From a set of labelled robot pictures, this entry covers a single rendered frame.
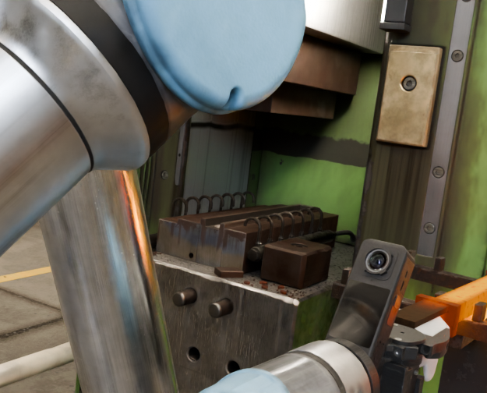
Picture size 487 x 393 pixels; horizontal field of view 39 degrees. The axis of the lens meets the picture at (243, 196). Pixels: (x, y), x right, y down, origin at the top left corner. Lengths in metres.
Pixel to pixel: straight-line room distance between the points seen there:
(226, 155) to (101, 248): 1.15
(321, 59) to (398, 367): 0.88
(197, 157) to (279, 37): 1.19
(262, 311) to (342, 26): 0.56
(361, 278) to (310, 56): 0.80
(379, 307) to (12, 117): 0.39
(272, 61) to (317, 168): 1.36
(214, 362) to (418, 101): 0.58
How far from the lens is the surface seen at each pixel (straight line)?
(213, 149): 1.57
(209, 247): 1.27
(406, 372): 0.62
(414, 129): 1.22
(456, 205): 1.23
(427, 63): 1.22
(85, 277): 0.49
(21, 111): 0.28
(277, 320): 1.15
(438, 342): 0.65
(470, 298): 0.83
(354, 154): 1.64
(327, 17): 1.29
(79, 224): 0.47
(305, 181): 1.70
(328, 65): 1.43
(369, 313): 0.59
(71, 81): 0.29
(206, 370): 1.25
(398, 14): 1.24
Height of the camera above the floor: 1.22
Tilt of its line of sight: 8 degrees down
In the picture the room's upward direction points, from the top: 7 degrees clockwise
